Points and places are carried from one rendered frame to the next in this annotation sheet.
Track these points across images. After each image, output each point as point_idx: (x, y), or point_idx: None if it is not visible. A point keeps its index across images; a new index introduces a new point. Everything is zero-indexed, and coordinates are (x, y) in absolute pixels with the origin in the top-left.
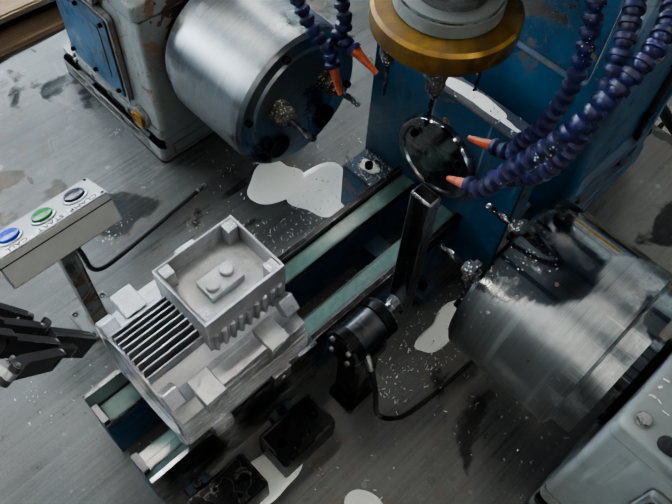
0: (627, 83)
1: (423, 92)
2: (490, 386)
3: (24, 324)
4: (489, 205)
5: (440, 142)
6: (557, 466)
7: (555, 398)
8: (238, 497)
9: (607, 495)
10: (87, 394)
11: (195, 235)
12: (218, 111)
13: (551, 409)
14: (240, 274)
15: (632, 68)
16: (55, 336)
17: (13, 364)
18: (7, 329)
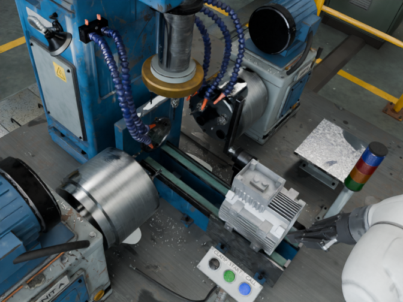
0: (239, 22)
1: (145, 121)
2: (222, 151)
3: (312, 232)
4: (191, 113)
5: (158, 126)
6: (248, 135)
7: (265, 103)
8: None
9: (278, 106)
10: (282, 269)
11: (163, 265)
12: (149, 207)
13: (265, 108)
14: (256, 175)
15: (237, 18)
16: (306, 230)
17: (343, 212)
18: (327, 224)
